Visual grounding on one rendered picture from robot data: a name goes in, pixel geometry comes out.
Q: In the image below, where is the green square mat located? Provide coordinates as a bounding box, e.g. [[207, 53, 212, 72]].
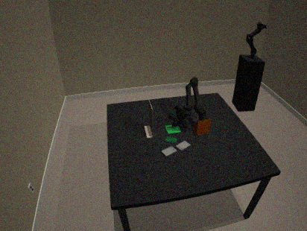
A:
[[165, 125, 181, 134]]

